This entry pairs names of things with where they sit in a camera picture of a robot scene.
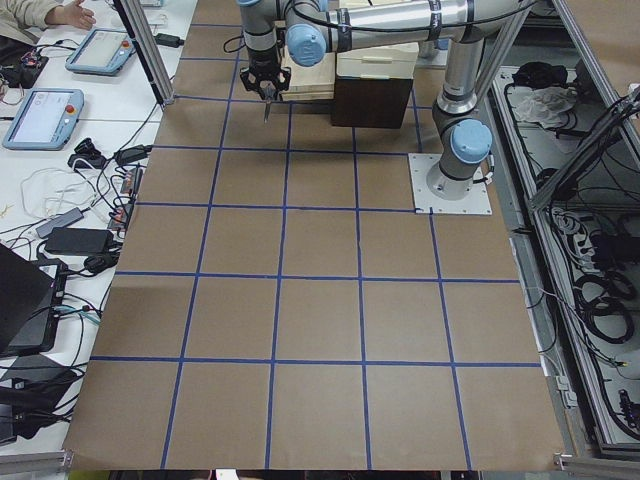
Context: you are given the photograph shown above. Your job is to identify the black laptop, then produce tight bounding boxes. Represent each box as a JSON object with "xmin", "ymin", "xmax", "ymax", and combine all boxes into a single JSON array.
[{"xmin": 1, "ymin": 246, "xmax": 68, "ymax": 358}]

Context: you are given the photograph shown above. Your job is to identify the black power adapter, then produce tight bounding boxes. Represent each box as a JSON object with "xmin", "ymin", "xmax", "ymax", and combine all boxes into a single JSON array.
[{"xmin": 44, "ymin": 227, "xmax": 114, "ymax": 256}]

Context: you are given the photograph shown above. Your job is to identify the white plastic tray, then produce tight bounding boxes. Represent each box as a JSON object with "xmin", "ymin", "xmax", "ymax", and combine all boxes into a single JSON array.
[{"xmin": 336, "ymin": 42, "xmax": 419, "ymax": 79}]

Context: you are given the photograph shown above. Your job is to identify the teach pendant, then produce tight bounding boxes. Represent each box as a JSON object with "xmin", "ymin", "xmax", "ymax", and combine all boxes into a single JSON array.
[
  {"xmin": 65, "ymin": 28, "xmax": 134, "ymax": 76},
  {"xmin": 2, "ymin": 88, "xmax": 84, "ymax": 151}
]

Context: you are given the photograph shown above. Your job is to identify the teach pendant lower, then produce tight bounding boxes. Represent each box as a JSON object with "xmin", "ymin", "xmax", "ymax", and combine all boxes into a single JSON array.
[{"xmin": 2, "ymin": 88, "xmax": 84, "ymax": 151}]

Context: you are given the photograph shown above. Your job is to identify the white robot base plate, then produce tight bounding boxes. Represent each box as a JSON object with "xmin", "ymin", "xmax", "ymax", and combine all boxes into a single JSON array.
[{"xmin": 408, "ymin": 153, "xmax": 492, "ymax": 216}]

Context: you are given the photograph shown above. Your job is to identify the dark wooden drawer cabinet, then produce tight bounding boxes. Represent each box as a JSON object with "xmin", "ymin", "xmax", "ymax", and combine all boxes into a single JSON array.
[{"xmin": 279, "ymin": 47, "xmax": 415, "ymax": 130}]

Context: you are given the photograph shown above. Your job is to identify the person's hand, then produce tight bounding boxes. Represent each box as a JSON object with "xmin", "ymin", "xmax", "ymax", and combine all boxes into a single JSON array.
[{"xmin": 45, "ymin": 0, "xmax": 96, "ymax": 30}]

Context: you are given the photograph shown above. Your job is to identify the teach pendant upper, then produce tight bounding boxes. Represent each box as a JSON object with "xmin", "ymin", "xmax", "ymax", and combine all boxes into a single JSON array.
[{"xmin": 65, "ymin": 28, "xmax": 134, "ymax": 76}]

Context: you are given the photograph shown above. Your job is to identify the aluminium frame post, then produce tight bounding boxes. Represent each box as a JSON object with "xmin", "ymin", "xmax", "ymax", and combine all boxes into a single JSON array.
[{"xmin": 113, "ymin": 0, "xmax": 174, "ymax": 108}]

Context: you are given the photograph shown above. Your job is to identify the orange grey scissors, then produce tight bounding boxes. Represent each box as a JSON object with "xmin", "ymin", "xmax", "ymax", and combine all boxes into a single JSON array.
[{"xmin": 263, "ymin": 99, "xmax": 273, "ymax": 123}]

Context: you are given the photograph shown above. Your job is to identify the silver robot arm, drawer side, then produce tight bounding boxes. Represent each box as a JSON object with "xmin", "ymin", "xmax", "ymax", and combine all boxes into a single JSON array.
[{"xmin": 427, "ymin": 39, "xmax": 493, "ymax": 201}]

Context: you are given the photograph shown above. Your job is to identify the coiled black cables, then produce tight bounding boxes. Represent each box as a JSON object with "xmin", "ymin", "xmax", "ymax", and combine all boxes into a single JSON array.
[{"xmin": 569, "ymin": 269, "xmax": 639, "ymax": 346}]

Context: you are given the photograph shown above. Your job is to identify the silver robot arm, scissors side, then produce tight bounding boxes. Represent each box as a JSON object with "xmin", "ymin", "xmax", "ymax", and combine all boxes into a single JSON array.
[{"xmin": 238, "ymin": 1, "xmax": 531, "ymax": 115}]

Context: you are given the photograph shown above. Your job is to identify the black gripper, scissors side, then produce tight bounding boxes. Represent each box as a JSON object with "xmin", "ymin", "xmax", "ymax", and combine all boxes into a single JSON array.
[{"xmin": 240, "ymin": 47, "xmax": 291, "ymax": 101}]

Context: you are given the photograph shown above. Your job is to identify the white crumpled cloth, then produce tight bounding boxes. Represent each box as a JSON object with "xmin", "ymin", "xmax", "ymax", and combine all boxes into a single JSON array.
[{"xmin": 514, "ymin": 86, "xmax": 578, "ymax": 128}]

